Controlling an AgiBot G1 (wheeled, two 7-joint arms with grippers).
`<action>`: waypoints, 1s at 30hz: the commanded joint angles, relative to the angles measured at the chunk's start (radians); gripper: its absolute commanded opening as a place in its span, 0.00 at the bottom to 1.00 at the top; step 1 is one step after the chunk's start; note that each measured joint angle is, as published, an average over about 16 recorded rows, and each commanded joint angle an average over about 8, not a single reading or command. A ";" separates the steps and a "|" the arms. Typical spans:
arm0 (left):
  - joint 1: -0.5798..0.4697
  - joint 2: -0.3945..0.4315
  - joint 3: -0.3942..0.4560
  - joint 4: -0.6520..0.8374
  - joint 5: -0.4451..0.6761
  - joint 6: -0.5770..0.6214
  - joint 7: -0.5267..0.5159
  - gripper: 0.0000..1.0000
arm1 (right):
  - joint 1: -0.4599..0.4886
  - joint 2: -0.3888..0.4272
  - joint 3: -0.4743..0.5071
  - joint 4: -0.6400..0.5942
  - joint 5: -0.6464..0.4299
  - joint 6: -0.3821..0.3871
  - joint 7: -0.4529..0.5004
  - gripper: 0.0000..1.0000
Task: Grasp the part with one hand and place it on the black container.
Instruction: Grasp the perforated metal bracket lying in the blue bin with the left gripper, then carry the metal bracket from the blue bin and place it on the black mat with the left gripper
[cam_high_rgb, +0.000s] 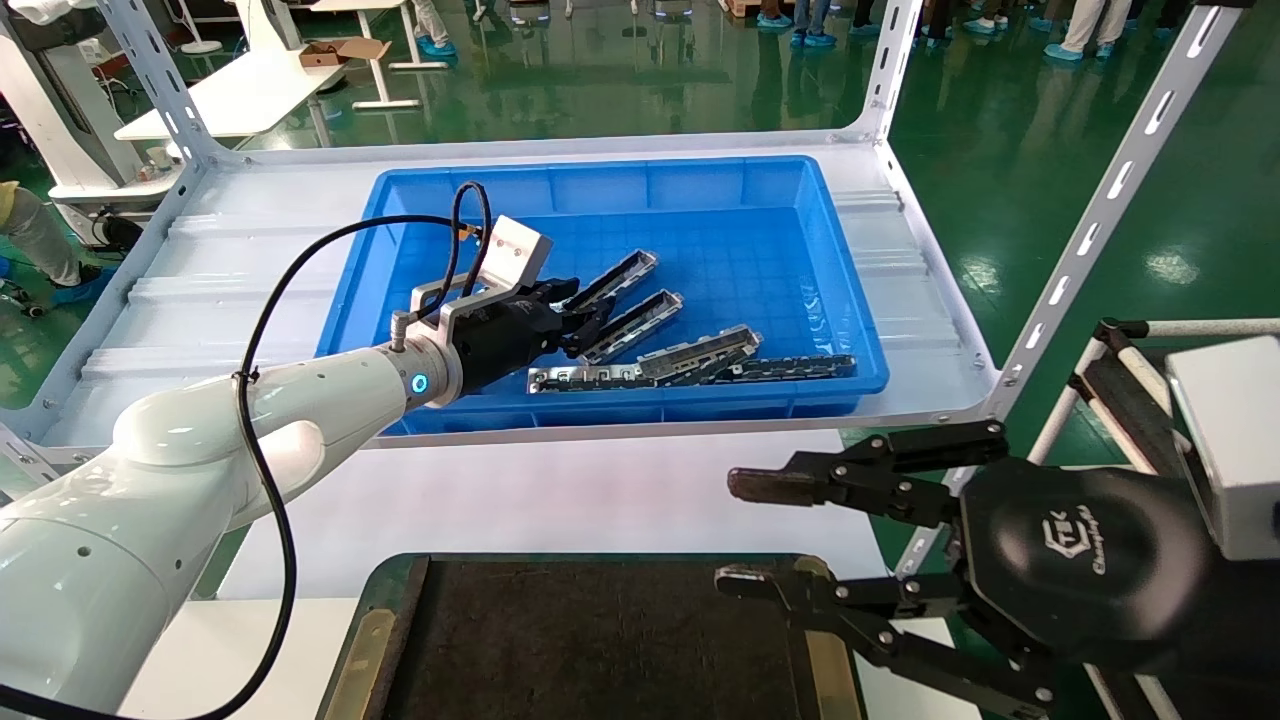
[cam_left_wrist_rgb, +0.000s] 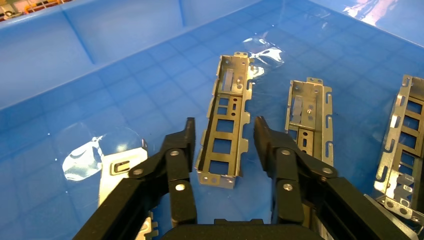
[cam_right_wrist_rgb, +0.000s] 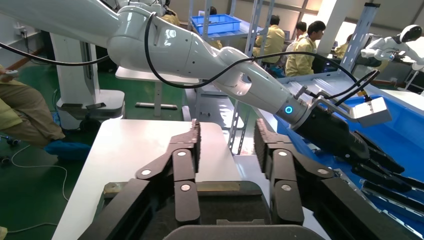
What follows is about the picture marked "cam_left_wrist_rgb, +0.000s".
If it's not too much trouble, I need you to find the clear plastic bag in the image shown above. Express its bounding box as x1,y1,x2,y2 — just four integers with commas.
62,135,104,182
242,35,285,79

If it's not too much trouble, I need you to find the silver metal bracket part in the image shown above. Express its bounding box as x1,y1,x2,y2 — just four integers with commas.
284,77,335,168
194,51,255,190
373,74,424,226
98,139,159,240
363,193,421,240

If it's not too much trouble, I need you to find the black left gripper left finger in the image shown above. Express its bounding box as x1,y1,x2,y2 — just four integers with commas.
72,117,198,240

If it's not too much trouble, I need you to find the blue plastic parts bin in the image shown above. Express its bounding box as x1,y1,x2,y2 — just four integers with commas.
0,0,424,240

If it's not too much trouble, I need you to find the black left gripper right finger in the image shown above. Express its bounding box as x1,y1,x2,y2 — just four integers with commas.
253,115,413,240

